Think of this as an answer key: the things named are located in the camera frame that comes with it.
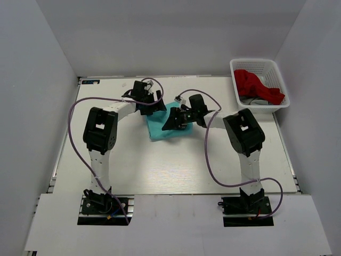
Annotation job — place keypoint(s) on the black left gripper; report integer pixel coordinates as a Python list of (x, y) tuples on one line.
[(159, 106)]

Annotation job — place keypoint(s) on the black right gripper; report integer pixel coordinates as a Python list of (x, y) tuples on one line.
[(172, 122)]

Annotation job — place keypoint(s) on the teal t shirt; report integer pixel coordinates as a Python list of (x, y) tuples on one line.
[(156, 121)]

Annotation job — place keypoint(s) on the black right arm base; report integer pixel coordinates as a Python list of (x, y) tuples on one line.
[(246, 210)]

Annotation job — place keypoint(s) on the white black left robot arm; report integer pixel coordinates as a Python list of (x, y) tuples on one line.
[(100, 134)]

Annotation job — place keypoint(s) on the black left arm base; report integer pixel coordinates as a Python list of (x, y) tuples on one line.
[(103, 210)]

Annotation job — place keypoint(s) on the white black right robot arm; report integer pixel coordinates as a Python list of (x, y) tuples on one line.
[(244, 132)]

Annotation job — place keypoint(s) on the dark label sticker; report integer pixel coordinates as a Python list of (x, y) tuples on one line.
[(91, 82)]

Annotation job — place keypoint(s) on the grey t shirt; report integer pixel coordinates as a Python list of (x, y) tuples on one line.
[(254, 101)]

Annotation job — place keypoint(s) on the red t shirt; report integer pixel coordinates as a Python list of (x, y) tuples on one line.
[(250, 86)]

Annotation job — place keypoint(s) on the white plastic basket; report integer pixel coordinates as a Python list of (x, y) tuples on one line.
[(268, 73)]

